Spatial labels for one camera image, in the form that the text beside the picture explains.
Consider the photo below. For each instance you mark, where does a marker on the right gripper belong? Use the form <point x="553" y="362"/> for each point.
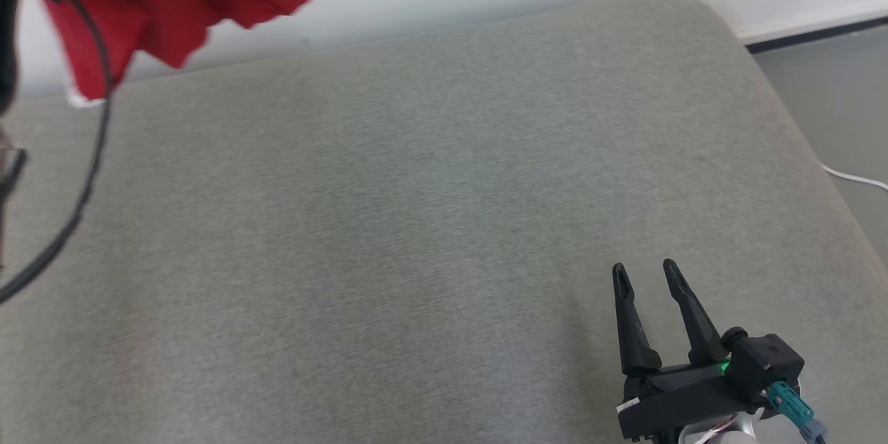
<point x="673" y="399"/>

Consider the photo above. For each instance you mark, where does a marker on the red shorts with white stripe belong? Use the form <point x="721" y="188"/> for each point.
<point x="173" y="0"/>

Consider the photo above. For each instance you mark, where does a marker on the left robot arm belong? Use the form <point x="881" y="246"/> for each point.
<point x="7" y="48"/>

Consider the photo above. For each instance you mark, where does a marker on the black baseboard strip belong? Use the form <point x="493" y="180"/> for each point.
<point x="818" y="32"/>

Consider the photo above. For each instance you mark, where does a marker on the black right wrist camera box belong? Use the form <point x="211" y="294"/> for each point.
<point x="763" y="364"/>

